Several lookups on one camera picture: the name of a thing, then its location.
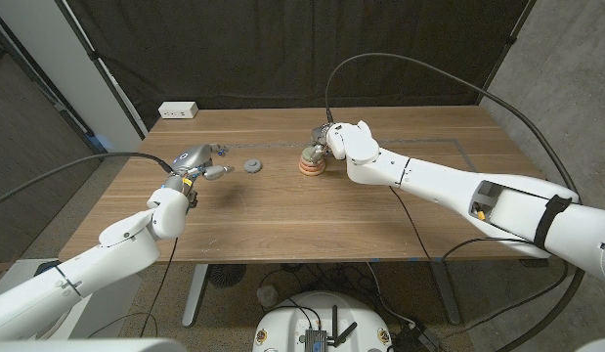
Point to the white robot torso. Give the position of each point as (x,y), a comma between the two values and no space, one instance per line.
(87,346)

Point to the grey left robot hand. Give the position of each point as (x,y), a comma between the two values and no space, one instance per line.
(194,156)

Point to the grey round floor puck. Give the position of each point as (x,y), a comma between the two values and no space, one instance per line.
(268,295)

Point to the white table leg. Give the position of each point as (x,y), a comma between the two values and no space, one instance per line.
(194,298)

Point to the white power strip box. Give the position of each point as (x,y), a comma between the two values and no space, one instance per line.
(178,110)

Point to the black round floor fan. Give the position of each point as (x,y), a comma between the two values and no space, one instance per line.
(226,275)

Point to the black backdrop stand pole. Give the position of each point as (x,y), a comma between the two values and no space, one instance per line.
(512,39)
(93,55)

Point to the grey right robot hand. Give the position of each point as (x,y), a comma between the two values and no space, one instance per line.
(320,139)

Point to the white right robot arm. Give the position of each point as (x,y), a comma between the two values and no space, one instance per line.
(429,181)

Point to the black fabric backdrop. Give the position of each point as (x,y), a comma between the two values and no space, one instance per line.
(302,29)

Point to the black power adapter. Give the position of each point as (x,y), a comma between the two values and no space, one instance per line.
(412,339)

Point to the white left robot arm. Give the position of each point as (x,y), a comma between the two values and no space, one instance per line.
(121,249)

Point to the grey table leg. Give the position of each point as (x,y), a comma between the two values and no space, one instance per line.
(448,298)

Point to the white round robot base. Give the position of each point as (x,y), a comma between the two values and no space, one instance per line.
(282,327)

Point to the grey antenna radio module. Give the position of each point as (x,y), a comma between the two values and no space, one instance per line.
(315,339)

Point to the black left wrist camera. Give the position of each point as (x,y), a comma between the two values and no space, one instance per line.
(191,199)

